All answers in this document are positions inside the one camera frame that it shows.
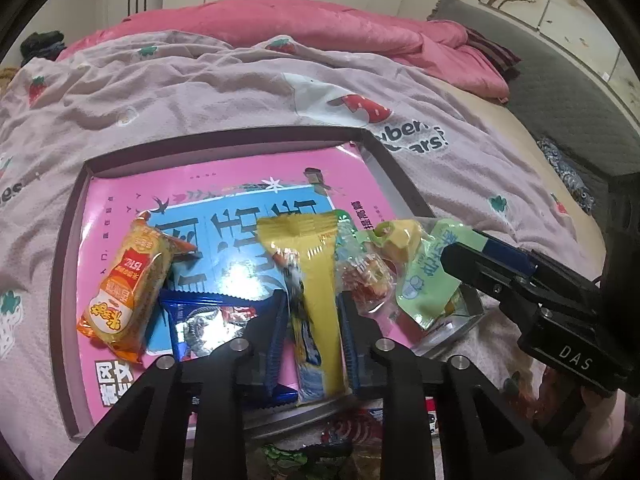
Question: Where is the light green jelly pouch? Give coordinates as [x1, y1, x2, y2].
[395, 217, 488, 332]

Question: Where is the dark striped pillow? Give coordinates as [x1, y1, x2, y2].
[465, 27, 522, 83]

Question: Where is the person's right hand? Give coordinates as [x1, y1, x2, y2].
[542, 367, 628, 466]

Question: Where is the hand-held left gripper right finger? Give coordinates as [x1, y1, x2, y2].
[336, 290, 576, 480]

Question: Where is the black and green snack packet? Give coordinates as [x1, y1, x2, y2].
[260, 442, 346, 480]

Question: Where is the yellow snack packet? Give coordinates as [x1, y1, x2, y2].
[256, 211, 352, 406]

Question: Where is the beige bed sheet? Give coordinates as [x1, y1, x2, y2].
[445, 80, 611, 281]

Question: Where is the grey quilted headboard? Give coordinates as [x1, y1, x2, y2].
[427, 0, 640, 181]

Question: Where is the gold candy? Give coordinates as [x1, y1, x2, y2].
[334, 240, 398, 317]

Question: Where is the shallow dark cardboard box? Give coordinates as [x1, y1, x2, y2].
[52, 127, 486, 441]

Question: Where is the red snack packet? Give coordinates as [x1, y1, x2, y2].
[320, 396, 441, 448]

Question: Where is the blue cookie packet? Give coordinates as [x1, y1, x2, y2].
[159, 287, 301, 411]

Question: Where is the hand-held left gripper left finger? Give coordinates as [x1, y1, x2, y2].
[52, 287, 293, 480]

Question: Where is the yellow candy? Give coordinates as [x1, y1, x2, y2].
[371, 217, 426, 263]

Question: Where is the strawberry printed blanket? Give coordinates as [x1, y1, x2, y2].
[0, 30, 608, 480]

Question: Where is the pink duvet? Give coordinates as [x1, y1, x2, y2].
[55, 0, 511, 106]

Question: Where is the brown plush cloth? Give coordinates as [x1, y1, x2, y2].
[0, 67, 21, 97]

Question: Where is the patterned dark cloth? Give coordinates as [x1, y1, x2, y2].
[537, 137, 596, 216]

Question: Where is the pink and blue book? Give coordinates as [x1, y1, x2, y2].
[80, 142, 416, 421]

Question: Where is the orange snack packet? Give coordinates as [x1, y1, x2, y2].
[75, 210, 198, 366]

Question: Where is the pile of dark clothes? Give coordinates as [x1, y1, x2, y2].
[20, 30, 66, 66]

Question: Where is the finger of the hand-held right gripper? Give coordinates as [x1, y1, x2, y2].
[471, 229, 537, 276]
[439, 241, 526, 307]

